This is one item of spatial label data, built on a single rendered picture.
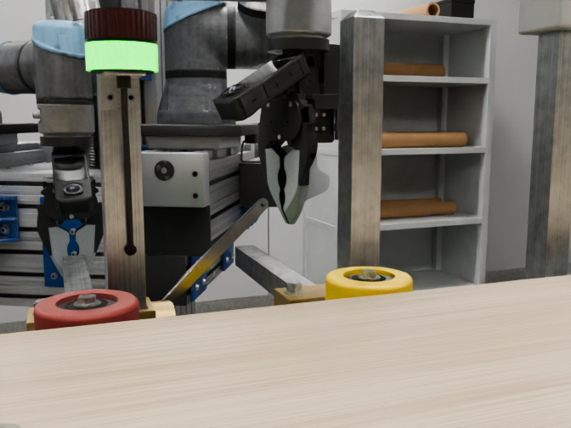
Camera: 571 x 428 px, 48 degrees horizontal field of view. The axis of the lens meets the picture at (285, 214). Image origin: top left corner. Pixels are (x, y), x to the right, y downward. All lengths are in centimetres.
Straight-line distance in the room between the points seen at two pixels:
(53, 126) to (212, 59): 40
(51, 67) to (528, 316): 67
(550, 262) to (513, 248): 356
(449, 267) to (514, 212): 66
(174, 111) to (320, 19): 52
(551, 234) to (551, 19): 25
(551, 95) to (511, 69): 345
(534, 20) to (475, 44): 292
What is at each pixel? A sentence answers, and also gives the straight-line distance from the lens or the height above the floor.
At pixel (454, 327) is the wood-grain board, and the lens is 49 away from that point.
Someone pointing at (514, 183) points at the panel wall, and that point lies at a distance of 433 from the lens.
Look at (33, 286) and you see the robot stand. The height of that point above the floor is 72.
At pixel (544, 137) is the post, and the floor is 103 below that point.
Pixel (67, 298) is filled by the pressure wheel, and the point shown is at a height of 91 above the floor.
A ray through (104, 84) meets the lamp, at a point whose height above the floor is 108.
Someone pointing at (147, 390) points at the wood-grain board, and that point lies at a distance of 38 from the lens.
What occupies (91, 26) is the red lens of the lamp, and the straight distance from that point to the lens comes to 56.
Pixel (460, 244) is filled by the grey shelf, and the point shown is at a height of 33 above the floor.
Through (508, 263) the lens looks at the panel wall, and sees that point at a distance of 440.
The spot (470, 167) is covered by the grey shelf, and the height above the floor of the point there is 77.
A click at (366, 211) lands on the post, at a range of 69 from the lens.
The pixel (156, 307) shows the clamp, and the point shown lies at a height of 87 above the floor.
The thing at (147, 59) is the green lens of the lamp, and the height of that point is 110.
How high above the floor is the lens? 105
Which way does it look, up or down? 9 degrees down
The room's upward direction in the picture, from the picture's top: straight up
